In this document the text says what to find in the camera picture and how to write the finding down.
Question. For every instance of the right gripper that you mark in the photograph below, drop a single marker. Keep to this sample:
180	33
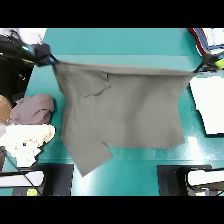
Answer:
208	62

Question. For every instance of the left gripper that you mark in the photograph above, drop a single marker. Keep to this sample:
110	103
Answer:
45	55

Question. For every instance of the grey-brown T-shirt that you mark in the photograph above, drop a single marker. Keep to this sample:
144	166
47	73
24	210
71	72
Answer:
126	110

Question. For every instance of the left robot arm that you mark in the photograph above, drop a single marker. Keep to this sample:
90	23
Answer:
16	50

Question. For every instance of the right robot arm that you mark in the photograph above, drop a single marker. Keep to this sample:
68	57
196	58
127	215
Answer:
203	178

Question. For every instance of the red and blue striped garment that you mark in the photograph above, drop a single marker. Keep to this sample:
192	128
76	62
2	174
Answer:
201	40

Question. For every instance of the white folded garment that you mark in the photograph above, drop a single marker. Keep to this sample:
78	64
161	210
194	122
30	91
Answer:
210	105

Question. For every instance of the mauve garment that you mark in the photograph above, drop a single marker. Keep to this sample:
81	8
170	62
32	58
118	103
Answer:
33	109

